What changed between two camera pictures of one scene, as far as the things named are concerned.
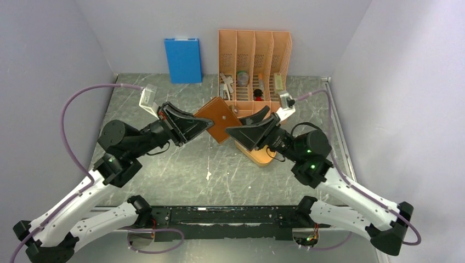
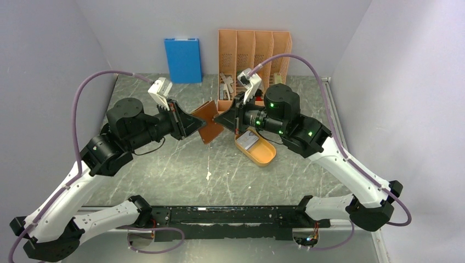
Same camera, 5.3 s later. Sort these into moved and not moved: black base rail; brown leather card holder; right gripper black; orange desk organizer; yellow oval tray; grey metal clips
Moved: brown leather card holder; right gripper black
Not moved: grey metal clips; black base rail; orange desk organizer; yellow oval tray
